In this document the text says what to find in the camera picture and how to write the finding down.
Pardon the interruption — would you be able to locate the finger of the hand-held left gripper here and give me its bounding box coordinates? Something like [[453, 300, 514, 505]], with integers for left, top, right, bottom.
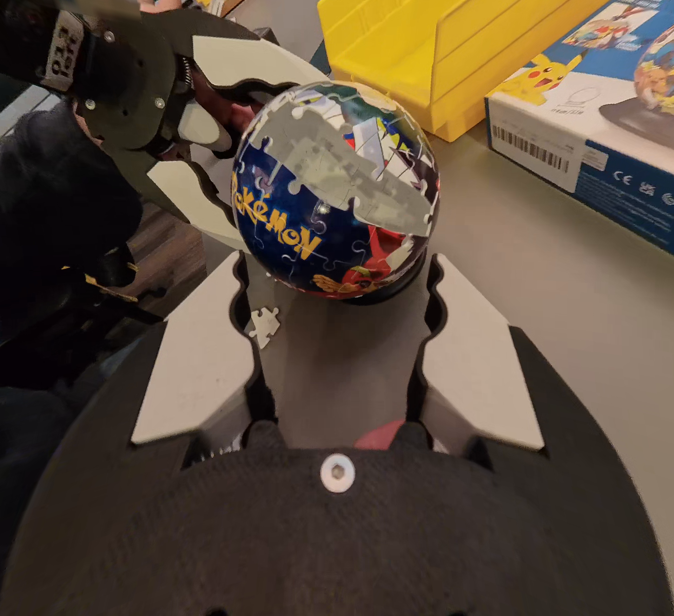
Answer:
[[191, 34, 331, 103], [146, 158, 251, 254]]

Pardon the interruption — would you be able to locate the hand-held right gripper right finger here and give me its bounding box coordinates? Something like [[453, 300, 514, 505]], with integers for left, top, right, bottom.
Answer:
[[404, 253, 545, 452]]

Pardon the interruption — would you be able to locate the plain white puzzle piece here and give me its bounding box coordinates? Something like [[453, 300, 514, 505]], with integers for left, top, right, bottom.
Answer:
[[246, 307, 281, 350]]

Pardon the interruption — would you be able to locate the yellow plastic bin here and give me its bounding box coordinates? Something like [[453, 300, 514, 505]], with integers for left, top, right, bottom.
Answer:
[[317, 0, 672, 144]]

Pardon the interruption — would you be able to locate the person's right hand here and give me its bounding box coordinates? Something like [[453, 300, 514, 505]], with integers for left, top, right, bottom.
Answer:
[[354, 419, 407, 451]]

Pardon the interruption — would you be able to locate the blue puzzle box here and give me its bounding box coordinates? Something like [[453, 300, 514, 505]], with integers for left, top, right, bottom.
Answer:
[[484, 0, 674, 257]]

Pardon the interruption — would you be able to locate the colourful puzzle ball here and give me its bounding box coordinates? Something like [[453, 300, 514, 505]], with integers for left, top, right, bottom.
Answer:
[[231, 80, 440, 301]]

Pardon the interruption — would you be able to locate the black ball stand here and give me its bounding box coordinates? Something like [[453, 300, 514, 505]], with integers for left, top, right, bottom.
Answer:
[[295, 253, 428, 307]]

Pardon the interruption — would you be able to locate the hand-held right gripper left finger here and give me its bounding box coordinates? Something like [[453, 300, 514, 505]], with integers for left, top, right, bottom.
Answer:
[[130, 250, 278, 446]]

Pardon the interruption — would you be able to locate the person's left hand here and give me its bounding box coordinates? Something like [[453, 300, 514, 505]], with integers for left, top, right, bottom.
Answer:
[[191, 71, 264, 142]]

